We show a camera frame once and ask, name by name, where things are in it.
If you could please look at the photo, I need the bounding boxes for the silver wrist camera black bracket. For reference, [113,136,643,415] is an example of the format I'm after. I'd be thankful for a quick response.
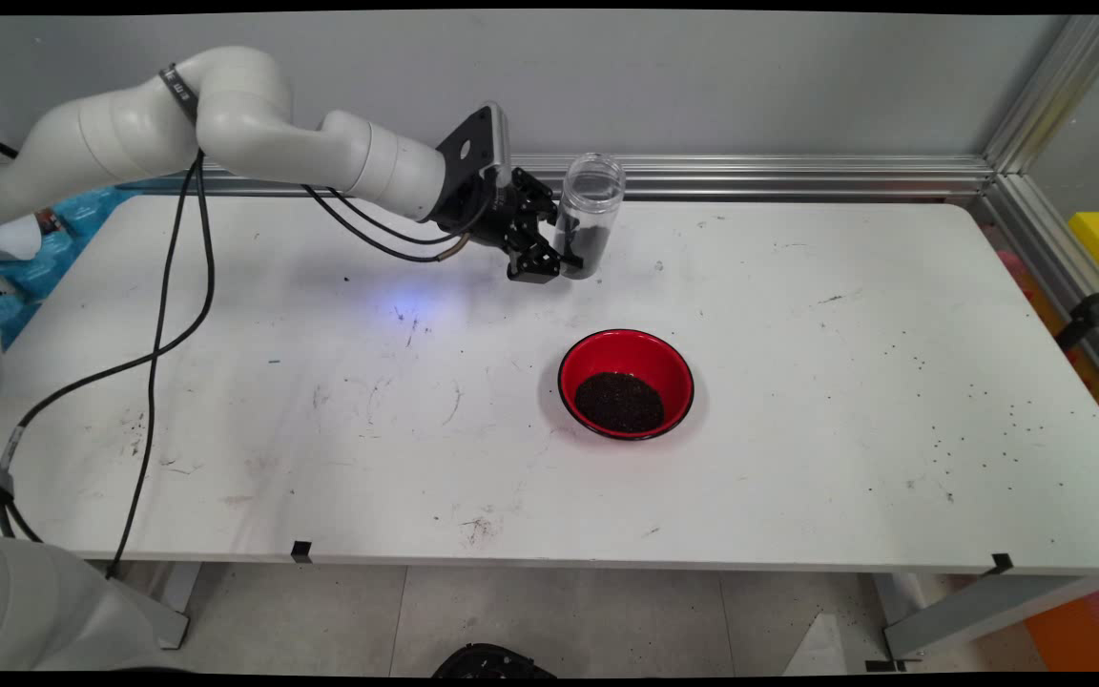
[435,102,513,194]

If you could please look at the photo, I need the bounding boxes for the long aluminium frame rail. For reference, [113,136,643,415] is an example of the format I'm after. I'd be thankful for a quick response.
[120,153,995,201]

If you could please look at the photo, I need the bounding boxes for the thin black camera cable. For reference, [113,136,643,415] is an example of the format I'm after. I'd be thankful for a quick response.
[106,148,499,580]

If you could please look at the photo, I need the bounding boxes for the grey table leg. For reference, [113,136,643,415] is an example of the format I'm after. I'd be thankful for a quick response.
[860,572,1099,665]
[106,561,203,651]

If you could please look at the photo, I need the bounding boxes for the black seeds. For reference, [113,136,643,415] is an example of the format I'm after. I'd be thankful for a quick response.
[574,371,667,435]

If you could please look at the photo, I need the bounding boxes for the red bowl black rim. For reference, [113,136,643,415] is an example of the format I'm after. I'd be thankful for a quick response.
[557,329,695,442]

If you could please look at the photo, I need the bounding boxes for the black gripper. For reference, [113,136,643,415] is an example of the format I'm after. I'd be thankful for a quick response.
[430,167,584,284]

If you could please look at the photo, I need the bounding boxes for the short aluminium frame rail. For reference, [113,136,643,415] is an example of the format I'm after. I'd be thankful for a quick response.
[974,172,1099,416]

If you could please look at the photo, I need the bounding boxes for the blue plastic bag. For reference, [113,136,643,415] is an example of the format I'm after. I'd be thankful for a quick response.
[0,186,145,349]

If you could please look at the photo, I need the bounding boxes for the upright aluminium frame post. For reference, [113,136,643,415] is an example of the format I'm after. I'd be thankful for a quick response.
[984,14,1099,177]

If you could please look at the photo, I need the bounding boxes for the black object on floor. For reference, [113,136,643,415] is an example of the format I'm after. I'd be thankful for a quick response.
[430,643,560,678]

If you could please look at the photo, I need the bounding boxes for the clear plastic jar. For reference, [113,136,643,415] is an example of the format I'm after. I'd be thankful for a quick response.
[554,153,627,281]

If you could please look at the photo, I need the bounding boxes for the black clamp handle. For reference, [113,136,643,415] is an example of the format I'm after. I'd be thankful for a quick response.
[1055,270,1099,350]

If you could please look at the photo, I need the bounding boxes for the black cable metal plug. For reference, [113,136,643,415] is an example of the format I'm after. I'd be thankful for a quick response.
[0,148,470,545]

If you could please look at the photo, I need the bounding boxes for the orange box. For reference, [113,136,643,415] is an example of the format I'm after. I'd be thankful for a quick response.
[1022,577,1099,672]

